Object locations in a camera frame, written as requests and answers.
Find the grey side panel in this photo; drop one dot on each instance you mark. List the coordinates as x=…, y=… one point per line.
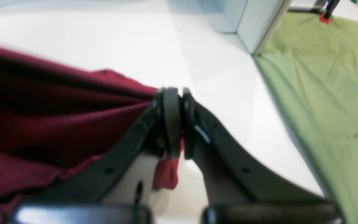
x=253, y=21

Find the dark red t-shirt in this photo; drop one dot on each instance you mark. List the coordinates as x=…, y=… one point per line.
x=55, y=121

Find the green cloth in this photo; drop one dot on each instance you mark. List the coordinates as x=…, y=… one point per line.
x=311, y=69

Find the red and black clamp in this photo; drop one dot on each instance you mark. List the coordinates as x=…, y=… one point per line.
x=326, y=7

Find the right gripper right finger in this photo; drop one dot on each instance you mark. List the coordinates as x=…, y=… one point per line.
x=240, y=189

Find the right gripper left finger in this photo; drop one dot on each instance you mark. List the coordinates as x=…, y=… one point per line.
x=116, y=188

